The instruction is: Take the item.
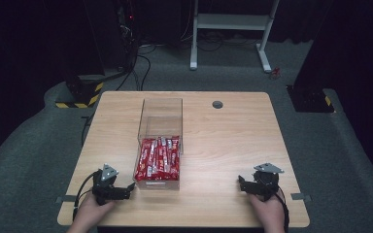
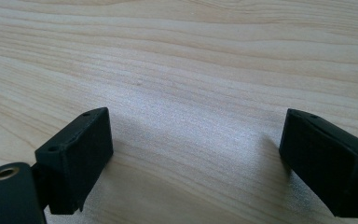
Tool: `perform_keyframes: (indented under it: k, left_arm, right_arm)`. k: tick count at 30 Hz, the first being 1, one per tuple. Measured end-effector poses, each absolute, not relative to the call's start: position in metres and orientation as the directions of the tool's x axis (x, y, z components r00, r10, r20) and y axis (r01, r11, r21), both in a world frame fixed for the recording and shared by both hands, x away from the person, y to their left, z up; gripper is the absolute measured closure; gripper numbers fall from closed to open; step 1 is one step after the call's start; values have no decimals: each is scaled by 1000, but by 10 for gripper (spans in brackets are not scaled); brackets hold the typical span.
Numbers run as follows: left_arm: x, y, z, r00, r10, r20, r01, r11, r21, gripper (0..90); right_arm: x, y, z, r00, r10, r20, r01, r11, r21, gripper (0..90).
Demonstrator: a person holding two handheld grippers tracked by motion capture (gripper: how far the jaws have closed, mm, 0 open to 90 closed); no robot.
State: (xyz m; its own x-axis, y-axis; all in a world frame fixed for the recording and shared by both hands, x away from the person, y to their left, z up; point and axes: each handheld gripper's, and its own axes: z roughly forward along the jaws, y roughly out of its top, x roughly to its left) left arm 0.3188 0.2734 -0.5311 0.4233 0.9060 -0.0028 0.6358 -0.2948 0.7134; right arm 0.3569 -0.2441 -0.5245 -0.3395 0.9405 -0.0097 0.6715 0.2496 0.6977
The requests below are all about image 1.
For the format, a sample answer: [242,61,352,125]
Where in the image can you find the grey tape strip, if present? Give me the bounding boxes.
[289,192,313,203]
[54,194,79,205]

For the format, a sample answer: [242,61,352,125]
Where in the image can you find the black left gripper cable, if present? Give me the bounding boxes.
[72,170,99,221]

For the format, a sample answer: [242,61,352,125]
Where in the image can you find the black yellow striped stand base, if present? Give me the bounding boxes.
[54,75,105,110]

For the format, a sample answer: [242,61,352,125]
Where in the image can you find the person's left hand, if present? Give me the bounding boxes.
[76,192,117,225]

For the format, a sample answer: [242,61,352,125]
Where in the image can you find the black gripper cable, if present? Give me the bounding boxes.
[273,189,291,233]
[72,170,99,221]

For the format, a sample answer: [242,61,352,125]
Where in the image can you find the clear plastic box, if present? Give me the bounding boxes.
[132,97,185,191]

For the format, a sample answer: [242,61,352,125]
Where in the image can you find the pile of red stick packets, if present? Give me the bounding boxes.
[134,135,181,183]

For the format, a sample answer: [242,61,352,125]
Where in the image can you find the dark equipment rack with wires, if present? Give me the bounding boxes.
[116,0,141,71]

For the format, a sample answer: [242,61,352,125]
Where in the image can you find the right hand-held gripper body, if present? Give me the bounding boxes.
[245,162,286,202]

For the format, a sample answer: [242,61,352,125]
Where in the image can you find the cables under white stand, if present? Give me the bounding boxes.
[179,28,260,53]

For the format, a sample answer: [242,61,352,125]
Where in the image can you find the black cable beside table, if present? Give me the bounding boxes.
[80,111,95,148]

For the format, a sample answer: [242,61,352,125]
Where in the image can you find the black floor cable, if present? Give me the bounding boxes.
[115,43,153,92]

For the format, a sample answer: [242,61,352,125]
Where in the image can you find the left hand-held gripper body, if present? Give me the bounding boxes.
[91,163,132,207]

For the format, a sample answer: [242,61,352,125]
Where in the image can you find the small red floor object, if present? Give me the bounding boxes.
[268,66,282,81]

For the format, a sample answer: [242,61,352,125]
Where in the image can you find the person's right hand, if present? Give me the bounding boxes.
[247,192,286,229]

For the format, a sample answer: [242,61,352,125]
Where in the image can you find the white metal stand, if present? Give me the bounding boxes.
[188,0,281,74]

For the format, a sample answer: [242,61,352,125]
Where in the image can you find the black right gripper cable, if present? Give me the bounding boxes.
[273,189,291,233]

